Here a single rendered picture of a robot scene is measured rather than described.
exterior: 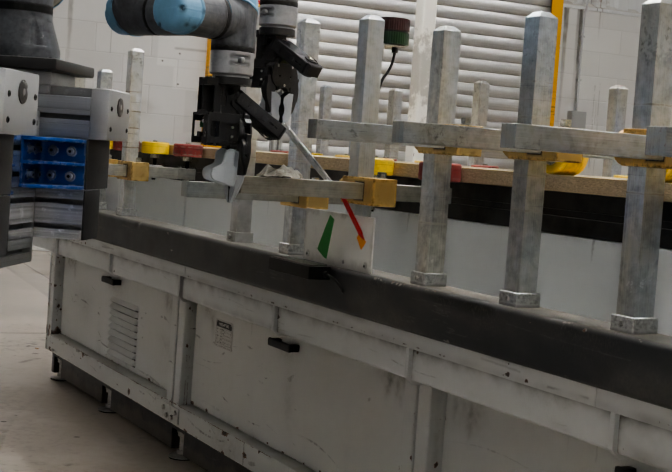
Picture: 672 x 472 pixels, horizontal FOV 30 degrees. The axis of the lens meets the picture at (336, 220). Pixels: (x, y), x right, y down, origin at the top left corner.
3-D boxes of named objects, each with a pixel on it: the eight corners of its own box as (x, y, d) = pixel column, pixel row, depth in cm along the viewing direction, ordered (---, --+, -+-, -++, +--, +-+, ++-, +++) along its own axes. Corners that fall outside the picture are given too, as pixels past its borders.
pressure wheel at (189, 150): (179, 183, 350) (181, 142, 350) (205, 185, 348) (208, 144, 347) (166, 183, 343) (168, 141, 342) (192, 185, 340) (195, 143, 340)
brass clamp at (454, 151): (453, 155, 201) (455, 123, 200) (408, 152, 212) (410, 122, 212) (484, 157, 204) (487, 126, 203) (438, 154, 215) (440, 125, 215)
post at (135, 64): (121, 225, 340) (132, 47, 337) (117, 224, 343) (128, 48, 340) (133, 225, 341) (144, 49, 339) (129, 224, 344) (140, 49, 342)
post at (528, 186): (514, 333, 187) (540, 10, 185) (500, 329, 190) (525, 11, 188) (533, 332, 189) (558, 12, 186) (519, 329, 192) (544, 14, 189)
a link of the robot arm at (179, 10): (134, 32, 206) (183, 40, 214) (181, 32, 199) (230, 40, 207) (137, -16, 205) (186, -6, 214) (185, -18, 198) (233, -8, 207)
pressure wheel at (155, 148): (162, 179, 372) (165, 141, 372) (170, 181, 365) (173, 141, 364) (136, 178, 369) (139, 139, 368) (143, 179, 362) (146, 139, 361)
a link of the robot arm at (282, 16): (306, 9, 245) (277, 3, 239) (304, 32, 245) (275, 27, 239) (278, 9, 250) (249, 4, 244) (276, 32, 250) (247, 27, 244)
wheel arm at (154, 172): (38, 174, 323) (39, 158, 323) (35, 174, 326) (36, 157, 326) (195, 183, 345) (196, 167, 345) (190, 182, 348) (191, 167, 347)
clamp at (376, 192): (371, 206, 223) (374, 178, 223) (335, 201, 235) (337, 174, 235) (398, 207, 226) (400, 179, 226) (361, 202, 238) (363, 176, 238)
